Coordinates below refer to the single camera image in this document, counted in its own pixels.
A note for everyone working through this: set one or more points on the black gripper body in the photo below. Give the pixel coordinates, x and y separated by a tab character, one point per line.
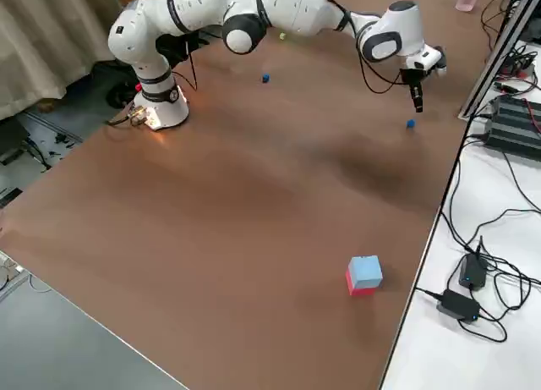
416	78

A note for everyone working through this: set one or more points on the black power adapter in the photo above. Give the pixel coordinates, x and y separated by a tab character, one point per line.
472	271
458	305

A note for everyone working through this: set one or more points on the black finned power supply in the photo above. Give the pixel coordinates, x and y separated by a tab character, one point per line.
513	125

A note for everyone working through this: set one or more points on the red and blue box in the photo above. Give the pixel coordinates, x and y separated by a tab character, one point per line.
363	276

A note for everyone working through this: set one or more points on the silver aluminium frame post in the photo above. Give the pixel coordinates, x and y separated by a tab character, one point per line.
494	56

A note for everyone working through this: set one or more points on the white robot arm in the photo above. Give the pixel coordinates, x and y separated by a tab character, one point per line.
296	9

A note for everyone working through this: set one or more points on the beige curtain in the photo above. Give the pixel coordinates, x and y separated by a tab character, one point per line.
42	34

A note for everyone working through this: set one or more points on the blue magnetic cube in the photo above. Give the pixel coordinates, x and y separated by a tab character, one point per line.
266	78
410	124

